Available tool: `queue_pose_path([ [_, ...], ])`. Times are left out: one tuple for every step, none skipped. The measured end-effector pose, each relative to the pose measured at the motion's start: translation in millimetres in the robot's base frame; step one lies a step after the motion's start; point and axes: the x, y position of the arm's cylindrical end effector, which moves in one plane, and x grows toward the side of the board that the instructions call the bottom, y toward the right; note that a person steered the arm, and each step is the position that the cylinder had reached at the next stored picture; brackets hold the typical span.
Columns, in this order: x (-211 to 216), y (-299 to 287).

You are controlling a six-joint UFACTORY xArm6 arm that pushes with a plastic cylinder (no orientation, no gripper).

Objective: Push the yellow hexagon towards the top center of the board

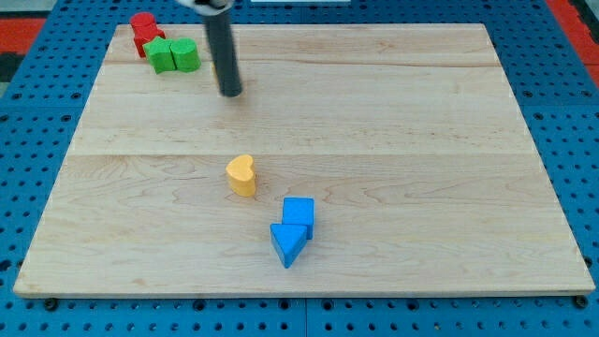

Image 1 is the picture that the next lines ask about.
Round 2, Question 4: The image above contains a red star block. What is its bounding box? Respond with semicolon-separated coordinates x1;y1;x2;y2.
133;26;166;58

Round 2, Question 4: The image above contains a yellow heart block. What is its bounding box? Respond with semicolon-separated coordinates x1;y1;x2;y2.
226;154;256;197

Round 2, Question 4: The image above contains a blue triangle block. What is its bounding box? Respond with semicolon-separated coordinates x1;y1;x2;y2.
270;224;307;269

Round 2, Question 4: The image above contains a wooden board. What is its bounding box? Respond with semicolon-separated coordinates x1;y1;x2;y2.
13;24;595;299

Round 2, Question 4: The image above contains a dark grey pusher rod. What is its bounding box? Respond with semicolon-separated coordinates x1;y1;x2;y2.
203;10;242;97

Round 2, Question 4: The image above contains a green cylinder block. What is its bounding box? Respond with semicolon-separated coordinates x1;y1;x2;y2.
170;37;201;72

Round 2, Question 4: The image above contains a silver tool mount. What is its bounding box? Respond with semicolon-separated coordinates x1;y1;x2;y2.
176;0;234;16

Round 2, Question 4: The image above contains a blue cube block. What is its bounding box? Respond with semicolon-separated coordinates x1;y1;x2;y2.
282;197;314;240

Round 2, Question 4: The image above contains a red cylinder block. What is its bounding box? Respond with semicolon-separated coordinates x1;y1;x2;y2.
129;11;156;34

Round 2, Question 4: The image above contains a green star block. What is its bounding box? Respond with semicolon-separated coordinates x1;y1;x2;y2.
143;36;176;74

